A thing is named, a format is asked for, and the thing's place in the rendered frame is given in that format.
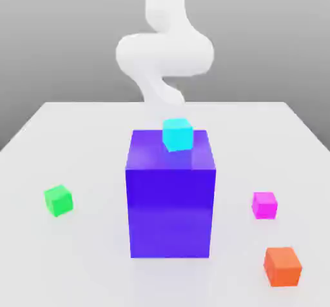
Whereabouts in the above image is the small cyan cube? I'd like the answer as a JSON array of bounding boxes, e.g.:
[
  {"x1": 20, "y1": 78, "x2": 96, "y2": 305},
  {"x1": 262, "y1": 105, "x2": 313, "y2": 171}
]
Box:
[{"x1": 162, "y1": 117, "x2": 194, "y2": 153}]

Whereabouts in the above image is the small magenta cube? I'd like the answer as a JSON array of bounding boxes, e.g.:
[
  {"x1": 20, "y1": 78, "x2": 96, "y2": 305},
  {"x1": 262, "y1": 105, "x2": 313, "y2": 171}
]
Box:
[{"x1": 251, "y1": 191, "x2": 278, "y2": 221}]

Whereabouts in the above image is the small green cube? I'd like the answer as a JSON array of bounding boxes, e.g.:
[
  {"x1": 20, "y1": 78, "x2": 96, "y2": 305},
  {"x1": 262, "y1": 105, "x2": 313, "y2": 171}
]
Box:
[{"x1": 43, "y1": 184, "x2": 74, "y2": 218}]

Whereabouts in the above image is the small orange cube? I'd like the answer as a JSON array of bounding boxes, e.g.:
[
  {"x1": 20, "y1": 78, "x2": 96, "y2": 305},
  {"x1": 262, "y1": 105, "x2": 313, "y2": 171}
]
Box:
[{"x1": 263, "y1": 246, "x2": 303, "y2": 288}]

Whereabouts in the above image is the large purple box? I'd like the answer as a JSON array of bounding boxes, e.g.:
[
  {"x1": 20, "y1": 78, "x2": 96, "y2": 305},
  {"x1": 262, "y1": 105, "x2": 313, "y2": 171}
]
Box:
[{"x1": 124, "y1": 129, "x2": 217, "y2": 259}]

